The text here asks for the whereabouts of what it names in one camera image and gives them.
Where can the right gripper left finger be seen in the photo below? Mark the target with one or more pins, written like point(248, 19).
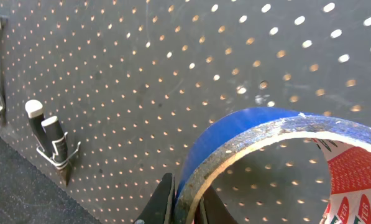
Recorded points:
point(162, 202)

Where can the roll of blue tape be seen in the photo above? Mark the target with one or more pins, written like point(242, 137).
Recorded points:
point(235, 124)

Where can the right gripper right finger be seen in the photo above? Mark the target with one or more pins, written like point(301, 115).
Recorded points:
point(213, 208)

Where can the black pegboard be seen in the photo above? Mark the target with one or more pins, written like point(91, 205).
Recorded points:
point(141, 62)

